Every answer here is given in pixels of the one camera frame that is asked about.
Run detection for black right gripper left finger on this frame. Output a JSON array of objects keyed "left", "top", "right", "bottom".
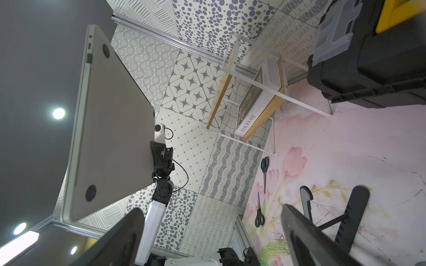
[{"left": 72, "top": 208, "right": 145, "bottom": 266}]

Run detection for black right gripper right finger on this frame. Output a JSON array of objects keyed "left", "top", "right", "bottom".
[{"left": 281, "top": 205, "right": 360, "bottom": 266}]

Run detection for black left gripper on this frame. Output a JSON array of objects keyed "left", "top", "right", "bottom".
[{"left": 150, "top": 141, "right": 175, "bottom": 178}]

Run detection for silver grey laptop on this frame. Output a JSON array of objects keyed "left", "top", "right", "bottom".
[{"left": 62, "top": 24, "right": 155, "bottom": 223}]

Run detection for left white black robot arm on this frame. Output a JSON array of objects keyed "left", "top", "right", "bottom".
[{"left": 132, "top": 141, "right": 260, "bottom": 266}]

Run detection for grey folding laptop stand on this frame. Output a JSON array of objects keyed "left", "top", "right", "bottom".
[{"left": 299, "top": 184, "right": 371, "bottom": 255}]

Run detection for white wooden two-tier shelf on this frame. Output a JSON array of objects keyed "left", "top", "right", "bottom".
[{"left": 202, "top": 32, "right": 333, "bottom": 155}]

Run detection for white Folio book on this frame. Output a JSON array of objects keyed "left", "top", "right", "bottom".
[{"left": 235, "top": 58, "right": 281, "bottom": 137}]

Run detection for pink floral table mat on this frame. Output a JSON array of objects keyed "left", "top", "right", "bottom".
[{"left": 243, "top": 102, "right": 426, "bottom": 266}]

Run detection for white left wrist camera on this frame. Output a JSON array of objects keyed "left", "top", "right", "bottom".
[{"left": 154, "top": 123, "right": 166, "bottom": 144}]

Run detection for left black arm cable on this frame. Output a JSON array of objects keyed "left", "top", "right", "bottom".
[{"left": 164, "top": 127, "right": 190, "bottom": 193}]

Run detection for black handled scissors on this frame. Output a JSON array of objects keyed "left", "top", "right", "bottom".
[{"left": 255, "top": 194, "right": 265, "bottom": 228}]

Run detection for blue handled scissors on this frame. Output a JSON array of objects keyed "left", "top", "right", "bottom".
[{"left": 261, "top": 156, "right": 270, "bottom": 194}]

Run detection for black plastic toolbox yellow handle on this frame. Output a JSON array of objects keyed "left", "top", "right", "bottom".
[{"left": 307, "top": 1, "right": 426, "bottom": 108}]

